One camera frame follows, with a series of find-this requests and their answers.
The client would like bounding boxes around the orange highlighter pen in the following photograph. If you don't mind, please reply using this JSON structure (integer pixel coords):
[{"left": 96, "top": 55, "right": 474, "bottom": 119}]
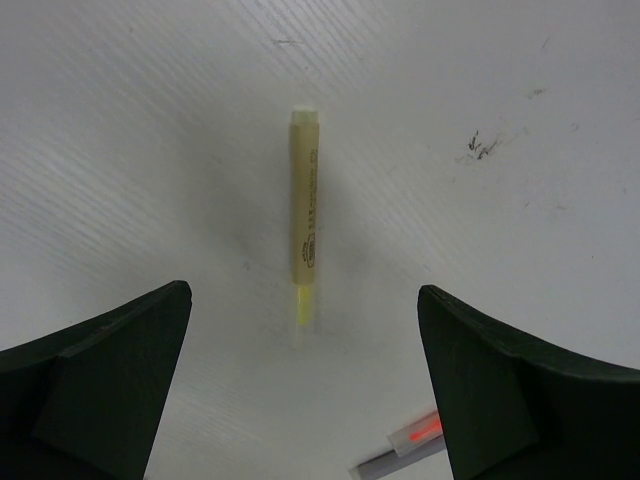
[{"left": 388, "top": 410, "right": 443, "bottom": 457}]

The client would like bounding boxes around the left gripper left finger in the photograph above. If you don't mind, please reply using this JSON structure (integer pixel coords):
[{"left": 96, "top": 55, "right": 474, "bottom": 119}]
[{"left": 1, "top": 281, "right": 192, "bottom": 479}]

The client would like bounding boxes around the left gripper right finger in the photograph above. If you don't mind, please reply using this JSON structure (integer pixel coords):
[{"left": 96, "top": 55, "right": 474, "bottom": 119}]
[{"left": 417, "top": 285, "right": 639, "bottom": 479}]

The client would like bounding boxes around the purple highlighter pen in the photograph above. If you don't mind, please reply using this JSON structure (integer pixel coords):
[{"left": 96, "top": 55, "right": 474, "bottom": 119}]
[{"left": 349, "top": 449, "right": 442, "bottom": 480}]

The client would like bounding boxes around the yellow highlighter pen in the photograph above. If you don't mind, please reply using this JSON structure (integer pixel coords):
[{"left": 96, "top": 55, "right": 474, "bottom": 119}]
[{"left": 289, "top": 110, "right": 320, "bottom": 348}]

